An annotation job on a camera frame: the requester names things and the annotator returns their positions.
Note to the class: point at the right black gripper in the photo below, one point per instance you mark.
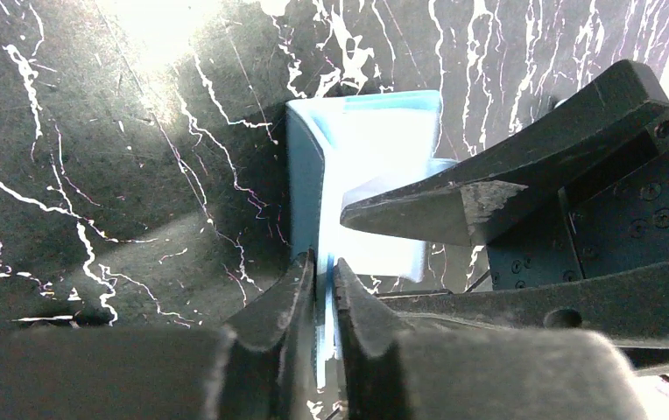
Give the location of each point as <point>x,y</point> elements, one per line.
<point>623,227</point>

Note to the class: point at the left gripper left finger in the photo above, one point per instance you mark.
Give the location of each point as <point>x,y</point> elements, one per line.
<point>257,365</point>

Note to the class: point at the blue card holder wallet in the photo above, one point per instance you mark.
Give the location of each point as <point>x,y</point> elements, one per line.
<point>344,149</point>

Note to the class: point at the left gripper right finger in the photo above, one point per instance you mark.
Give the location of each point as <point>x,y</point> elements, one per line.
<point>396,370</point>

